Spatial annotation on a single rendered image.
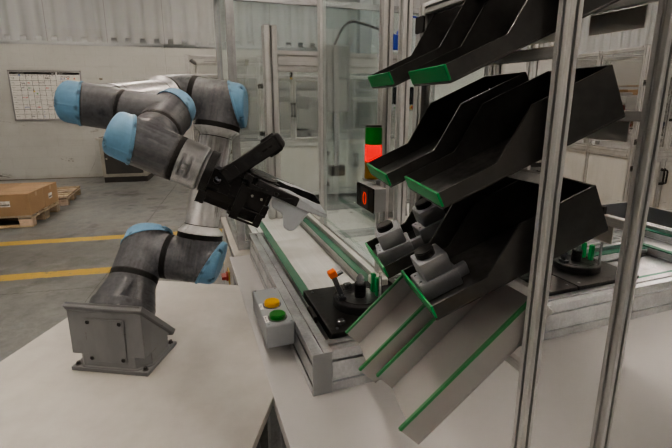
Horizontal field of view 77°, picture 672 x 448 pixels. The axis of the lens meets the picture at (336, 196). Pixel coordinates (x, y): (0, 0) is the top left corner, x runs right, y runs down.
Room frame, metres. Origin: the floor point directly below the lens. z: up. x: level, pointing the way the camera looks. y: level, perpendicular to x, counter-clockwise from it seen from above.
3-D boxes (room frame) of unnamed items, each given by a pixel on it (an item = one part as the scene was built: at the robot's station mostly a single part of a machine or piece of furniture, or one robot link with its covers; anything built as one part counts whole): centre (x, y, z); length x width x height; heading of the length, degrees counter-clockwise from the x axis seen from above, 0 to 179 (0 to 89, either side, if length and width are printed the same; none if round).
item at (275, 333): (1.03, 0.17, 0.93); 0.21 x 0.07 x 0.06; 20
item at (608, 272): (1.27, -0.76, 1.01); 0.24 x 0.24 x 0.13; 20
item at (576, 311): (1.18, -0.52, 0.91); 1.24 x 0.33 x 0.10; 110
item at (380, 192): (1.24, -0.11, 1.29); 0.12 x 0.05 x 0.25; 20
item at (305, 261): (1.31, 0.02, 0.91); 0.84 x 0.28 x 0.10; 20
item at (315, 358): (1.23, 0.17, 0.91); 0.89 x 0.06 x 0.11; 20
